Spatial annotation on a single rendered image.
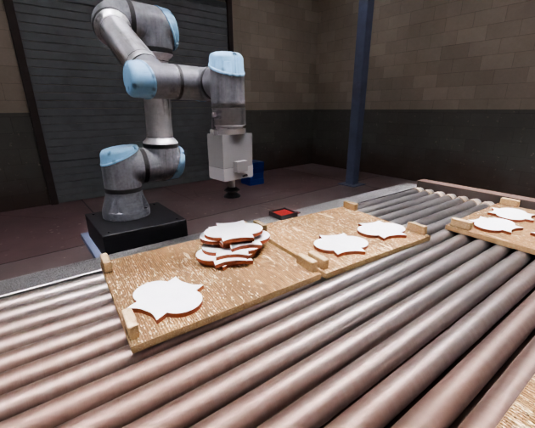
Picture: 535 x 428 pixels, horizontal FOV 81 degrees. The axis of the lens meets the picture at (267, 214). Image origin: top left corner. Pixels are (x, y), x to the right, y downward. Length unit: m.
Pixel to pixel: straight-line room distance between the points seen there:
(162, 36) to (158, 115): 0.23
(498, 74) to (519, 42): 0.42
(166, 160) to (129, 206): 0.19
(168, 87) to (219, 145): 0.16
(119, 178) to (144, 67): 0.45
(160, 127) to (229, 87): 0.46
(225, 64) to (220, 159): 0.20
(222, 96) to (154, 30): 0.46
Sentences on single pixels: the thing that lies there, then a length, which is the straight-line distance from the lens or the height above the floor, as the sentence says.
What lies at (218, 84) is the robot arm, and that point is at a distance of 0.72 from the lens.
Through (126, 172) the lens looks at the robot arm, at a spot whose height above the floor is 1.10.
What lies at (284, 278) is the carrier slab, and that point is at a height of 0.94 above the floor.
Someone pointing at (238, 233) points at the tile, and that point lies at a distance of 0.79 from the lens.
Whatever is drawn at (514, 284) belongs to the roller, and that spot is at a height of 0.92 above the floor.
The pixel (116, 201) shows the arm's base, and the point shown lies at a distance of 1.12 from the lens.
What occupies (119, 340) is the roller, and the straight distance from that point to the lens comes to 0.64.
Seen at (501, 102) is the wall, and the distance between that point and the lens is 5.90.
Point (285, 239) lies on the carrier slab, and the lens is 0.91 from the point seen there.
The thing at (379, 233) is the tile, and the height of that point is 0.95.
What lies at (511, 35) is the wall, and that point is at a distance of 5.98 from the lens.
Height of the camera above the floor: 1.29
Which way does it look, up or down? 19 degrees down
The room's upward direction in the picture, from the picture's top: straight up
